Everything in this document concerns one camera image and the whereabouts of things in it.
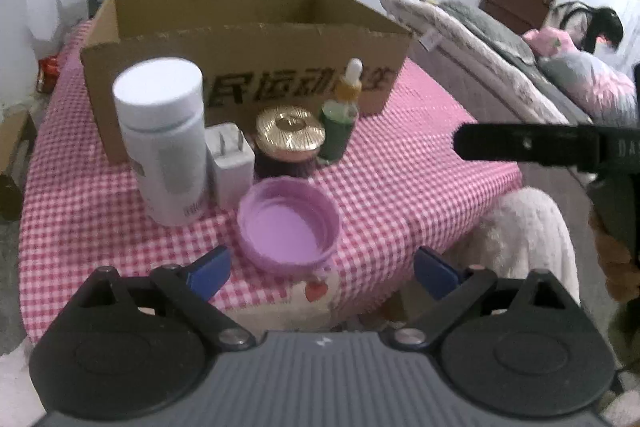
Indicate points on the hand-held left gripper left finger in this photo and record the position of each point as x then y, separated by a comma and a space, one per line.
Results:
210, 269

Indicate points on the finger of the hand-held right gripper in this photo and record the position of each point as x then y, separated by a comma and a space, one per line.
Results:
525, 144

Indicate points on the person's right hand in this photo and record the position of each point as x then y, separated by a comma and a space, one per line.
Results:
615, 272

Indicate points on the red snack packet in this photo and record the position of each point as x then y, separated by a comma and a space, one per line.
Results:
47, 74

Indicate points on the white plastic bottle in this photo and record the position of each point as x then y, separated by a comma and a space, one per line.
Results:
160, 132

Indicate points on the grey blanket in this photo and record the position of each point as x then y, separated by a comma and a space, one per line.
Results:
485, 27

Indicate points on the purple plastic lid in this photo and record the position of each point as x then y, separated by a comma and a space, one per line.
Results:
285, 227

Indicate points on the pink checkered tablecloth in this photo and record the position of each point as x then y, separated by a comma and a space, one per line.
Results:
410, 167

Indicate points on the pink blanket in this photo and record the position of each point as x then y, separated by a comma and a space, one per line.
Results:
585, 77

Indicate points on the bed with blankets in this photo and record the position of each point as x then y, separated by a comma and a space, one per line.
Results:
450, 42

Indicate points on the quilted mattress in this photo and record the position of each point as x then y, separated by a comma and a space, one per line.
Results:
480, 92

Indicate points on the brown cardboard box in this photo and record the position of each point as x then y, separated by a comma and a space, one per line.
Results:
175, 42

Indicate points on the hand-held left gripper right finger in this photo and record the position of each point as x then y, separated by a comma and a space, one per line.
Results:
437, 274

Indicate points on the dark jar with gold lid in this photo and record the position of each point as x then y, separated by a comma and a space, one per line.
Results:
290, 132

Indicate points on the green dropper bottle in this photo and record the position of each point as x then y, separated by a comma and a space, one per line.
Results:
337, 127

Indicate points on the white charger plug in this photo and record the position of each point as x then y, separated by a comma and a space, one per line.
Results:
232, 167

